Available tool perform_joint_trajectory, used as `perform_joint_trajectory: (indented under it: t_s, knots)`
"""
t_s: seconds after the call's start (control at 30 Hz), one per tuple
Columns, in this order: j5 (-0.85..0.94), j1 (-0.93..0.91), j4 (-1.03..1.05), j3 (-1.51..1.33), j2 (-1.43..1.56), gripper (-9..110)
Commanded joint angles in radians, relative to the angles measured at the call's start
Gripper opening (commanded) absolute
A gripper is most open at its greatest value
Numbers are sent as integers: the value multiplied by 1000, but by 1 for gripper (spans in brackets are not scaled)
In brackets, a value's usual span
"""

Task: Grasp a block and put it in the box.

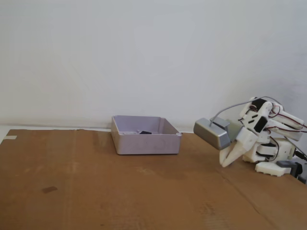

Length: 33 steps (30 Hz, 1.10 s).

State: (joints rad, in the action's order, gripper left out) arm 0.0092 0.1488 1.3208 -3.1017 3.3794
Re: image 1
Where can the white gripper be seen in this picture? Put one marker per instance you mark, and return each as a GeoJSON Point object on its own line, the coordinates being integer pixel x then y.
{"type": "Point", "coordinates": [244, 140]}

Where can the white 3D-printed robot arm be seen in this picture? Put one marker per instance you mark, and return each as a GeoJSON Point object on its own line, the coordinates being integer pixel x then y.
{"type": "Point", "coordinates": [285, 122]}

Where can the brown cardboard sheet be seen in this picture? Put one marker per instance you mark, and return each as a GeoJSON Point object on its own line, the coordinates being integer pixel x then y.
{"type": "Point", "coordinates": [96, 191]}

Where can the grey webcam mount bracket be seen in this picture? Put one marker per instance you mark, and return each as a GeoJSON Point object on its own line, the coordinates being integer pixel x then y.
{"type": "Point", "coordinates": [233, 130]}

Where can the grey table clamp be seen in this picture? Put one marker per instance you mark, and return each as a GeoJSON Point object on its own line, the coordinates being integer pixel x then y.
{"type": "Point", "coordinates": [285, 164]}

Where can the black rectangular block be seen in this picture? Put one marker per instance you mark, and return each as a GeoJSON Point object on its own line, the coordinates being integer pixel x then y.
{"type": "Point", "coordinates": [145, 132]}

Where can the grey plastic open box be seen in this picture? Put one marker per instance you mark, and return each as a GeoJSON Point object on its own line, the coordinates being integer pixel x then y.
{"type": "Point", "coordinates": [144, 146]}

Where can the silver webcam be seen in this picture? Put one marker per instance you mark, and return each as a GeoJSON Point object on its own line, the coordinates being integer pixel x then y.
{"type": "Point", "coordinates": [211, 133]}

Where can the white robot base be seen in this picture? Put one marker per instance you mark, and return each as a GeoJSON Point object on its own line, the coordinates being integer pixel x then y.
{"type": "Point", "coordinates": [285, 148]}

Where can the beige masking tape piece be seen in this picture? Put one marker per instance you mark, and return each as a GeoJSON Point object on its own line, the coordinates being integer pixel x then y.
{"type": "Point", "coordinates": [10, 138]}

